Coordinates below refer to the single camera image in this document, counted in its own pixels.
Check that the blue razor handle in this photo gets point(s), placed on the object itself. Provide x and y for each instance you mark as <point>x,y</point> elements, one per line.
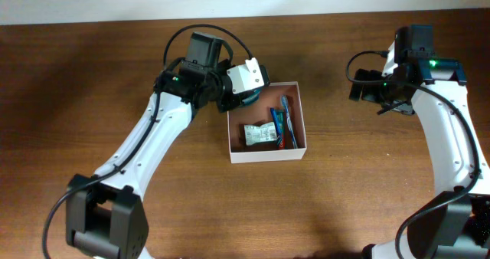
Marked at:
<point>275,123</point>

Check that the teal mouthwash bottle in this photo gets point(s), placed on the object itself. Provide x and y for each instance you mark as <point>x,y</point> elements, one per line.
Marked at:
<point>251,97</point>

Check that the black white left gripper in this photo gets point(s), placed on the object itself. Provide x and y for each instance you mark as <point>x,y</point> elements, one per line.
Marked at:
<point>235,98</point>

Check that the green white soap packet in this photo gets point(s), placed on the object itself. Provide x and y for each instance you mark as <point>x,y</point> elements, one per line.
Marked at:
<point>265,133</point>

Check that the blue white capped toothbrush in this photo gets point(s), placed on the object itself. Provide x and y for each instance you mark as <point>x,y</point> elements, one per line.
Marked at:
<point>285,104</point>

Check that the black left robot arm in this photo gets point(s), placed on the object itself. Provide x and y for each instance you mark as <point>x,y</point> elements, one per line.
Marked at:
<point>105,217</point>

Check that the pink cardboard box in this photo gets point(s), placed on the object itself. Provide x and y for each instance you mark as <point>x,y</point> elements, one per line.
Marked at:
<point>258,114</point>

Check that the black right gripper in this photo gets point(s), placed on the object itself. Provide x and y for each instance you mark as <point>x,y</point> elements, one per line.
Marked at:
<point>370,93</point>

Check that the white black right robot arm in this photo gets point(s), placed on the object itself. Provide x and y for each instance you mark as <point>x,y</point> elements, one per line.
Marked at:
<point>455,223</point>

